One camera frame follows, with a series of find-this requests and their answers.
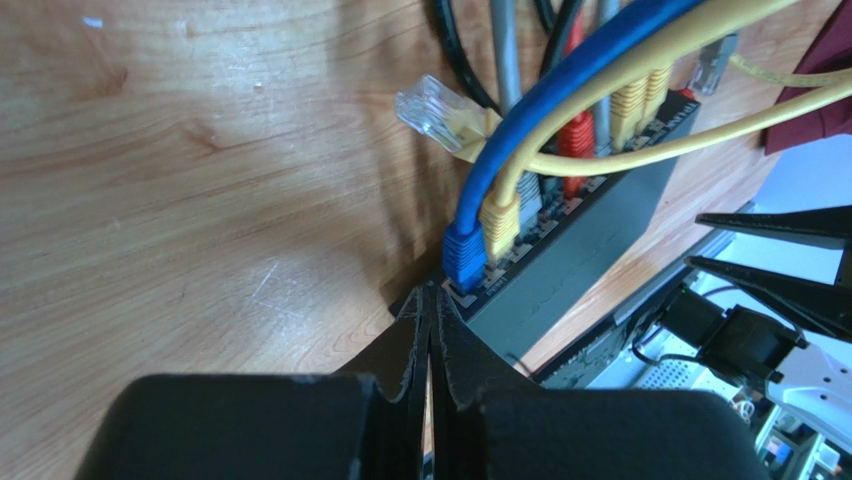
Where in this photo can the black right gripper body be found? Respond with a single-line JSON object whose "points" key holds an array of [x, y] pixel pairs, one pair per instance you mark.
{"points": [[739, 345]]}

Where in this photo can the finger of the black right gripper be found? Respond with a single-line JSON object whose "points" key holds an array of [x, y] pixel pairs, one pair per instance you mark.
{"points": [[814, 306], [827, 228]]}

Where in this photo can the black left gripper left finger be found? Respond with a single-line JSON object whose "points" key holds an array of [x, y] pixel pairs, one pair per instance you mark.
{"points": [[397, 361]]}

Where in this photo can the black network switch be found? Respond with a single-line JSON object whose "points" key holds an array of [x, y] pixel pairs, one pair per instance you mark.
{"points": [[560, 254]]}

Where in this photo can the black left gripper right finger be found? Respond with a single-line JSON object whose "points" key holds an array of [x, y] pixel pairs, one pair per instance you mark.
{"points": [[475, 395]]}

